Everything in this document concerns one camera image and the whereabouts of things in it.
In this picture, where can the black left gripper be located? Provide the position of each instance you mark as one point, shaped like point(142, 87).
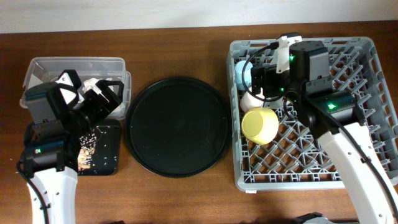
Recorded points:
point(104, 108)

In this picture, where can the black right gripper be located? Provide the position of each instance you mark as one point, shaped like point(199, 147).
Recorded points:
point(259, 78)

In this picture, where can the white paper napkin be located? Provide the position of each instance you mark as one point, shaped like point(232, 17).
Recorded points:
point(90, 84)

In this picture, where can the light pink plastic cup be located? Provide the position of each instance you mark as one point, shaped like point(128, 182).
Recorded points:
point(249, 102)

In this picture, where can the yellow plastic bowl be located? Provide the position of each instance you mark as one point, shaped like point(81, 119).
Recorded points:
point(260, 125)

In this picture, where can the food scraps and rice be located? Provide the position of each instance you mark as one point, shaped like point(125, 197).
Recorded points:
point(88, 149)

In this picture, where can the light grey round plate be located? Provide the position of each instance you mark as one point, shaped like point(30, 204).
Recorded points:
point(276, 104)

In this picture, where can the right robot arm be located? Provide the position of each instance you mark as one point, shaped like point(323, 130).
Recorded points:
point(334, 119)

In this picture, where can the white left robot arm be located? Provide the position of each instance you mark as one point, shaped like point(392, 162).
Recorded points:
point(49, 161)

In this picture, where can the black rectangular waste tray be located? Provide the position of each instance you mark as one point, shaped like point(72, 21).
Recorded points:
point(105, 155)

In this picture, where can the clear plastic waste bin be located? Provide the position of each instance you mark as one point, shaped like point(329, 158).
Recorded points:
point(48, 69)

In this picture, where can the grey plastic dishwasher rack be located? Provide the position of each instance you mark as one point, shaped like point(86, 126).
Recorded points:
point(294, 160)

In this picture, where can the round black serving tray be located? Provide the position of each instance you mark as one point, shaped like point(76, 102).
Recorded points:
point(178, 127)

